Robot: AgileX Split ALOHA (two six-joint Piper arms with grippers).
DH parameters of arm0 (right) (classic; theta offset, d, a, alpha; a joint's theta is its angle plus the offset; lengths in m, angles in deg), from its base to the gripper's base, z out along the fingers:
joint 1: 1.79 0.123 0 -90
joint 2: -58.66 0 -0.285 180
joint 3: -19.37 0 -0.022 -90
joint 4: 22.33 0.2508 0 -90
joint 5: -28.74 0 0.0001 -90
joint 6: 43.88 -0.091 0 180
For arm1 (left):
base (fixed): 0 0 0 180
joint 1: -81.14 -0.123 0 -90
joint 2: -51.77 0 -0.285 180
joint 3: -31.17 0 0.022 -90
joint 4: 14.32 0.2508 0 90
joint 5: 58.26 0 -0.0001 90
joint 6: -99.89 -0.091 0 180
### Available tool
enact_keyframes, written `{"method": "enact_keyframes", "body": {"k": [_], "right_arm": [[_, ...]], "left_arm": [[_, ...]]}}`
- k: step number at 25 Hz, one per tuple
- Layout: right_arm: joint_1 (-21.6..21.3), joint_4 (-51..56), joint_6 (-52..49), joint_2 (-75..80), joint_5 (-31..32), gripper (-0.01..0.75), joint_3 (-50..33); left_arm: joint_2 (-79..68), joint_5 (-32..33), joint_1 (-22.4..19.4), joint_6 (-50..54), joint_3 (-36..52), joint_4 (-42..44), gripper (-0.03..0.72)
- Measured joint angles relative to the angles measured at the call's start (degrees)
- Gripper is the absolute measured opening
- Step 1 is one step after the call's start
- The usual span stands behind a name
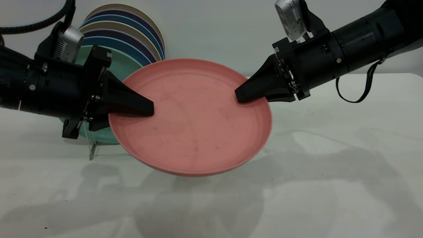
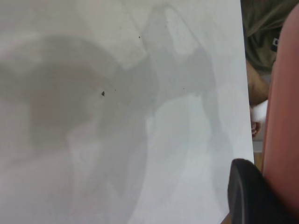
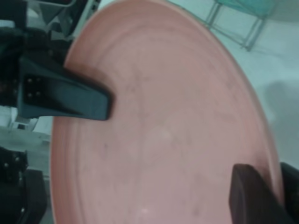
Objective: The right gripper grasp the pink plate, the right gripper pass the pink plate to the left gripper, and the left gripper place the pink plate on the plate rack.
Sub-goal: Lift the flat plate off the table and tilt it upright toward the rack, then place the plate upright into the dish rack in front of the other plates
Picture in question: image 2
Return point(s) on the bare person hand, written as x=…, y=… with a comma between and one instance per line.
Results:
x=255, y=129

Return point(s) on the person olive shirt torso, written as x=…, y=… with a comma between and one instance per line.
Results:
x=261, y=28

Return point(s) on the pink round plate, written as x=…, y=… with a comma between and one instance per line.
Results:
x=285, y=93

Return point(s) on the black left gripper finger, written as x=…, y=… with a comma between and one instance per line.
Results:
x=247, y=200

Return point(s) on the bare person forearm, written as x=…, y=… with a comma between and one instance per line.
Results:
x=258, y=86

